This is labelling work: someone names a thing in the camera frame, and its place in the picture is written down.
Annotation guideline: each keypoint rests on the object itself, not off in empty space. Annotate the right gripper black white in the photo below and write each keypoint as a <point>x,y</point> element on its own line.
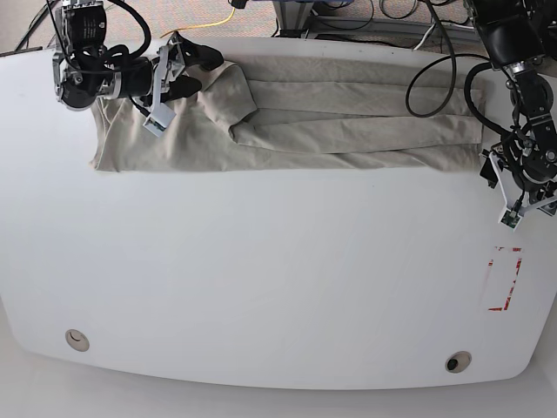
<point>159,79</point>

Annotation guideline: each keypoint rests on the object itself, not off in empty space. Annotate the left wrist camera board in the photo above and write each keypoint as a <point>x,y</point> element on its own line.
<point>510,218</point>

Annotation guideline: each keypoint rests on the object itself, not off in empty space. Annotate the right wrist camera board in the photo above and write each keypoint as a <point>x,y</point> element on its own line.
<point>159,120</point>

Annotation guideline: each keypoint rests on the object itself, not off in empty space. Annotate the aluminium frame rail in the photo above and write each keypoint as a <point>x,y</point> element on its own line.
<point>297,19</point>

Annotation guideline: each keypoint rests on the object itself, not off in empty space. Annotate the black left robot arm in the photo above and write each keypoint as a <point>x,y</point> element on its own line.
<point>517,36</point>

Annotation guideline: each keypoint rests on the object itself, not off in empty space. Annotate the red tape rectangle marking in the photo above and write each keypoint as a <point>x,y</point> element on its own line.
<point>502,273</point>

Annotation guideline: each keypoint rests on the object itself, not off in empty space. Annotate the left round table grommet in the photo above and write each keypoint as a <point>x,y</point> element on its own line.
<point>77,340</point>

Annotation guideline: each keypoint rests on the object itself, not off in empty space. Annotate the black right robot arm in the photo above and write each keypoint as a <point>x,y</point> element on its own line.
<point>85,69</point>

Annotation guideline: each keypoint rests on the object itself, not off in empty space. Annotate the beige grey t-shirt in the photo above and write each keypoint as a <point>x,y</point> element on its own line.
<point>284,113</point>

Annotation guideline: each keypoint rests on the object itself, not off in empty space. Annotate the right round table grommet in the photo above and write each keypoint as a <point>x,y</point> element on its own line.
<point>458,362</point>

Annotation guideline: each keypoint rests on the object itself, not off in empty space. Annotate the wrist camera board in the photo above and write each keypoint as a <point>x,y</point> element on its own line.
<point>159,120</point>
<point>510,218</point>

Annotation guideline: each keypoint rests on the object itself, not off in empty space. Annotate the round table grommet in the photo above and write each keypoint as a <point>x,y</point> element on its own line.
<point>458,362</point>
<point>77,340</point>

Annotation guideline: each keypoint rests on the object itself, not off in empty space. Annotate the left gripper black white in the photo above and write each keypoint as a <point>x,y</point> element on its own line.
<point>517,195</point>

